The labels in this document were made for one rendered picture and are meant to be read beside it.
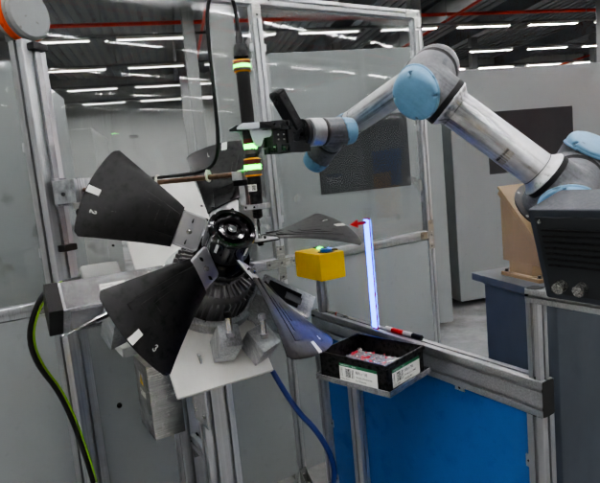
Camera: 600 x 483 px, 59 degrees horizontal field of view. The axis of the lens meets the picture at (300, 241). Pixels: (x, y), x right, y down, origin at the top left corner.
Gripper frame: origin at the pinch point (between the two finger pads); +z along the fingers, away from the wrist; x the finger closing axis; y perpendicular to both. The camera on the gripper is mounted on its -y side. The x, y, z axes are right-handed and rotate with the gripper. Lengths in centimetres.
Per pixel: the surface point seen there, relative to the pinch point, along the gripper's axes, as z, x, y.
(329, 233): -20.2, -6.8, 29.0
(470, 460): -39, -34, 88
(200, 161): 2.3, 21.5, 7.1
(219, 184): 1.4, 11.5, 13.9
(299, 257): -34, 34, 41
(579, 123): -427, 172, -12
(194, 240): 13.3, 2.7, 26.8
